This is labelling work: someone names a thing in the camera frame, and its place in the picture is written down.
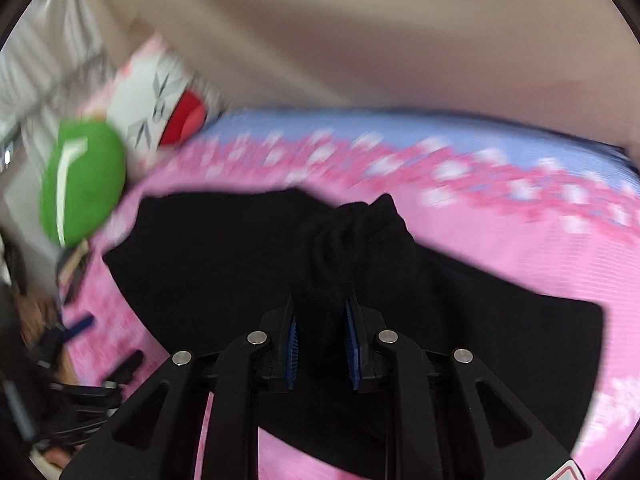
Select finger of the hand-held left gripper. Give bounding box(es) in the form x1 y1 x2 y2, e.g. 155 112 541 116
62 312 97 336
100 349 145 388

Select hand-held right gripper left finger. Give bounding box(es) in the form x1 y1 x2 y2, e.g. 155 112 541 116
60 294 300 480

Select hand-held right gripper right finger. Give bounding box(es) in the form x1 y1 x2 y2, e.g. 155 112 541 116
344 296 575 480

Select black pants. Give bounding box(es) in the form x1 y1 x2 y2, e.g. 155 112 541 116
102 187 606 480

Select green plush toy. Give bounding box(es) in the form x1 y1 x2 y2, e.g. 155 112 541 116
40 117 128 249

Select pink floral bedsheet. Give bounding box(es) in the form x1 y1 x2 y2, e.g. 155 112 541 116
60 107 640 480

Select cat face pillow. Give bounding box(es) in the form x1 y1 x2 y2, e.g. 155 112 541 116
82 35 227 162

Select white curtain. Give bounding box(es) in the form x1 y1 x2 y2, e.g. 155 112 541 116
0 0 108 161

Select beige cloth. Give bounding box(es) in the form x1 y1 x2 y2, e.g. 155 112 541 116
80 0 640 153

